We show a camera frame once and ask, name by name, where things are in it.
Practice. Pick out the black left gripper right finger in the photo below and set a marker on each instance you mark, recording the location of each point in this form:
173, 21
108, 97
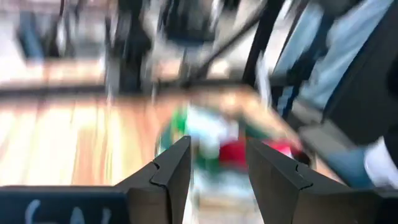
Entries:
280, 193

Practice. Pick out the beige green gardening bag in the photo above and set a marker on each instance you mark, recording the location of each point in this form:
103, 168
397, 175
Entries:
205, 133

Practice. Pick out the red gardening glove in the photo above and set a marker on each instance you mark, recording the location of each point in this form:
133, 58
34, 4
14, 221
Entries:
233, 152

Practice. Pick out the person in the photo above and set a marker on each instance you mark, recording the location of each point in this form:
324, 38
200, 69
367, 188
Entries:
342, 62

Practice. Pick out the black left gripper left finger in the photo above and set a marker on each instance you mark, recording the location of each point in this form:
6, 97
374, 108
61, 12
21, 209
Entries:
164, 186

